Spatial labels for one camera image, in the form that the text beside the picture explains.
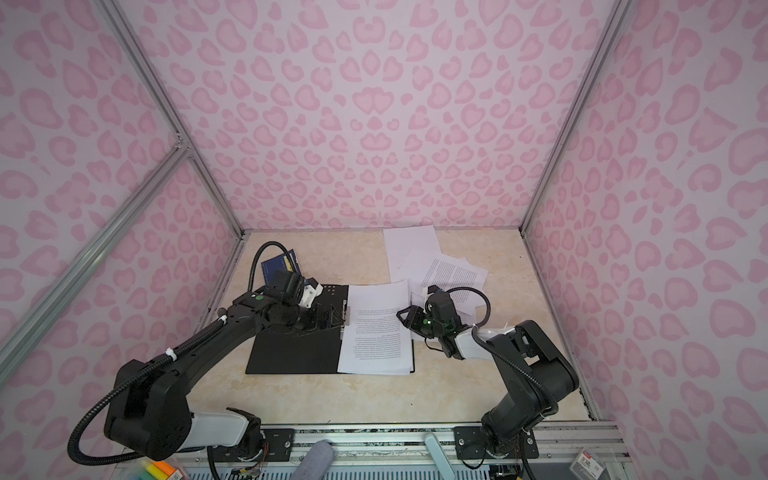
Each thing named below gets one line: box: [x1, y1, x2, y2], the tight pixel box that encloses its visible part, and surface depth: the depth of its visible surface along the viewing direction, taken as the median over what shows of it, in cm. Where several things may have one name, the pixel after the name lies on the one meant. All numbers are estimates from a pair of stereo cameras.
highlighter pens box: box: [130, 460, 188, 480], surface depth 70 cm
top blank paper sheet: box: [383, 225, 442, 283], surface depth 117 cm
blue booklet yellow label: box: [261, 249, 301, 287], surface depth 112 cm
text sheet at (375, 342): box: [338, 279, 414, 376], surface depth 93 cm
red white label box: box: [570, 450, 605, 480], surface depth 70 cm
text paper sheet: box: [409, 254, 489, 322], surface depth 109 cm
